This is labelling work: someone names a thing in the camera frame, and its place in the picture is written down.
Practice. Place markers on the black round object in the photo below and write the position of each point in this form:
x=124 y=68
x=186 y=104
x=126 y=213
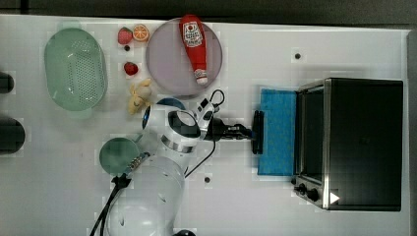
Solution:
x=6 y=83
x=12 y=135

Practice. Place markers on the green perforated colander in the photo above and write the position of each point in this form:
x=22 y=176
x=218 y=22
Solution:
x=75 y=70

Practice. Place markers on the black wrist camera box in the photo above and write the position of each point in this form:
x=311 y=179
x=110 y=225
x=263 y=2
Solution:
x=206 y=106

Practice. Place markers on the lower black round object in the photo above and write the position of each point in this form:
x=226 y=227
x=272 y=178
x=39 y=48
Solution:
x=12 y=135

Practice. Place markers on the purple round plate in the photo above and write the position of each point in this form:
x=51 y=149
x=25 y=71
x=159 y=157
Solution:
x=168 y=63

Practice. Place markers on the blue small bowl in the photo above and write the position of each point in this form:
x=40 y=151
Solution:
x=171 y=101

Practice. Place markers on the pale strawberry toy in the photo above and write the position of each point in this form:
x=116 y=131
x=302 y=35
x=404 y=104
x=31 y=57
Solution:
x=124 y=36

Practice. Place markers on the black toaster oven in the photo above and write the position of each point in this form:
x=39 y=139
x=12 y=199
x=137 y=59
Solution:
x=349 y=144

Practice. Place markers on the upper black round object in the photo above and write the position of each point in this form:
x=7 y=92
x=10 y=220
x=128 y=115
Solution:
x=6 y=83

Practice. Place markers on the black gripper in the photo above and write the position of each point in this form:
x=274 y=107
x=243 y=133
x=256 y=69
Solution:
x=217 y=131

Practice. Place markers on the yellow banana toy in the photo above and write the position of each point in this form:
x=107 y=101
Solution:
x=140 y=94

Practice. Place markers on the red strawberry toy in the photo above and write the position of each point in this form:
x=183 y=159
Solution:
x=131 y=69

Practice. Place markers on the orange slice toy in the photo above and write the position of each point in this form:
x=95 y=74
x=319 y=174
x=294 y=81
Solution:
x=141 y=33

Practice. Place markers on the red ketchup bottle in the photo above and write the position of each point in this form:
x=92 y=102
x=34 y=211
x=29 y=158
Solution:
x=194 y=41

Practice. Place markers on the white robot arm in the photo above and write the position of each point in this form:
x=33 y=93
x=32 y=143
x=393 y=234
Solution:
x=148 y=192

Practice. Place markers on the green cup with handle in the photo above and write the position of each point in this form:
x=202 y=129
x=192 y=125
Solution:
x=117 y=153

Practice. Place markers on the blue oven door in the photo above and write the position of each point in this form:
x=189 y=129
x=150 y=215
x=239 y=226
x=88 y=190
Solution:
x=279 y=108

